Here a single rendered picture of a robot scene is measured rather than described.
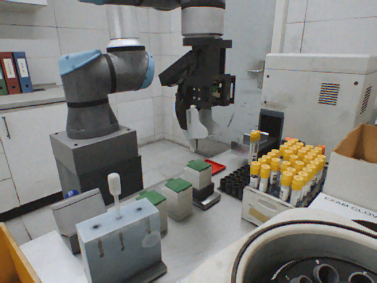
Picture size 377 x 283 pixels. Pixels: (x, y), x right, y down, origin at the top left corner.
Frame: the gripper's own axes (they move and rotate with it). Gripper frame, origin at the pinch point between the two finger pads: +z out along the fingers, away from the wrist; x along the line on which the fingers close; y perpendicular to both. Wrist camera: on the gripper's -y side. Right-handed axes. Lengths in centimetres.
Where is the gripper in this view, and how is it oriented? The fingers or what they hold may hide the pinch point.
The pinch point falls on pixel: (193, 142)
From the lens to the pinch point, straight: 49.9
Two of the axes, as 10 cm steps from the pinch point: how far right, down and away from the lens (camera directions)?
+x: 7.0, -2.5, 6.7
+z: 0.0, 9.4, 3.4
